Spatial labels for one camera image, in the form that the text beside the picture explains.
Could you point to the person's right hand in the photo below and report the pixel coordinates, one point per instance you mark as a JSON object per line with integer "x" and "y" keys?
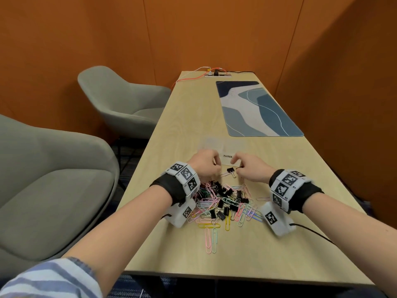
{"x": 256, "y": 169}

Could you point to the person's left hand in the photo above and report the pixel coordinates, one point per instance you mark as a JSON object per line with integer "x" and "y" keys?
{"x": 203, "y": 164}

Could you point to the clear two-compartment labelled box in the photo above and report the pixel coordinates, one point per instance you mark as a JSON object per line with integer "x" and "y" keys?
{"x": 237, "y": 148}
{"x": 209, "y": 144}

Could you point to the black binder clip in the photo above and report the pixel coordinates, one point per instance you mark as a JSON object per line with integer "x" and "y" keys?
{"x": 230, "y": 170}

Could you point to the pile of colourful paper clips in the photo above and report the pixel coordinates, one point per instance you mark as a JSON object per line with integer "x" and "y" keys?
{"x": 204, "y": 201}

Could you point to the pile of black binder clips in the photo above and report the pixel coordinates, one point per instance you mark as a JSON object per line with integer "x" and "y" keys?
{"x": 220, "y": 215}

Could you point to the person's left forearm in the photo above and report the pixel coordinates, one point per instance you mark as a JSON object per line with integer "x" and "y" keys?
{"x": 121, "y": 226}

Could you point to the person's right forearm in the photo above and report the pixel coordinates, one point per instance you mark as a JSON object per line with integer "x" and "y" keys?
{"x": 350, "y": 229}

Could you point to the black left wristband marker tiles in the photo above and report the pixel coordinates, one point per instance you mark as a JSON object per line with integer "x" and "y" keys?
{"x": 166, "y": 186}

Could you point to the black wristband marker tiles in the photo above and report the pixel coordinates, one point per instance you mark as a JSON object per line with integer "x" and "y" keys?
{"x": 305, "y": 195}
{"x": 166, "y": 186}

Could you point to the black right wristband marker tiles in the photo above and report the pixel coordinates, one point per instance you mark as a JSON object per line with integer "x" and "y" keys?
{"x": 305, "y": 195}

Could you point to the blue patterned desk mat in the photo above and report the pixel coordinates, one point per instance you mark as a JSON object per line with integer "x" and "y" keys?
{"x": 260, "y": 110}

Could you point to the silver table power socket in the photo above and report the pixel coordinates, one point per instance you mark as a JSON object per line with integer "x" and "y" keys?
{"x": 217, "y": 73}

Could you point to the small grey armchair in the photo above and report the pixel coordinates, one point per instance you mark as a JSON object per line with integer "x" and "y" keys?
{"x": 121, "y": 103}

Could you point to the large grey armchair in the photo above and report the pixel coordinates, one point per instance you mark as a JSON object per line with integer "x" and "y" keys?
{"x": 52, "y": 189}

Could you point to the striped shirt sleeve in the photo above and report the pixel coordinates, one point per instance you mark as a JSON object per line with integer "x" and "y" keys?
{"x": 52, "y": 279}

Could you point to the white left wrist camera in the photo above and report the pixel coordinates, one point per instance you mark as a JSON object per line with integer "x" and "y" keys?
{"x": 181, "y": 214}

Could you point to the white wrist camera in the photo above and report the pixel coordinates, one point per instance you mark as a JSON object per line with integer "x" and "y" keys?
{"x": 277, "y": 220}
{"x": 181, "y": 214}

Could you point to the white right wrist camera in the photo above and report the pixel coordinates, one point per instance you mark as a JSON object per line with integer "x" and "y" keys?
{"x": 277, "y": 220}

